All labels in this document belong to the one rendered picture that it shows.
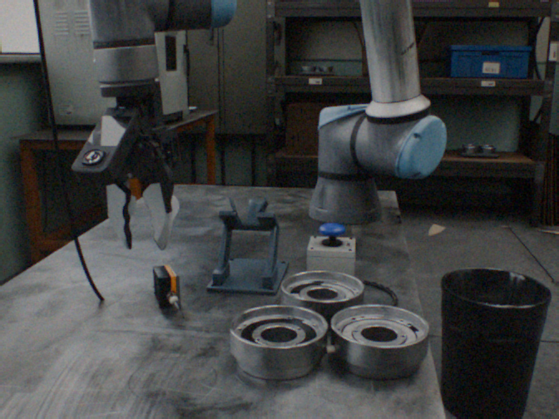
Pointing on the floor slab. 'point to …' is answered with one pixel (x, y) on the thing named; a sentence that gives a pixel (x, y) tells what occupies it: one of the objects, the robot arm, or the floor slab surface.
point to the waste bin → (490, 341)
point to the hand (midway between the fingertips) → (142, 241)
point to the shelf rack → (515, 160)
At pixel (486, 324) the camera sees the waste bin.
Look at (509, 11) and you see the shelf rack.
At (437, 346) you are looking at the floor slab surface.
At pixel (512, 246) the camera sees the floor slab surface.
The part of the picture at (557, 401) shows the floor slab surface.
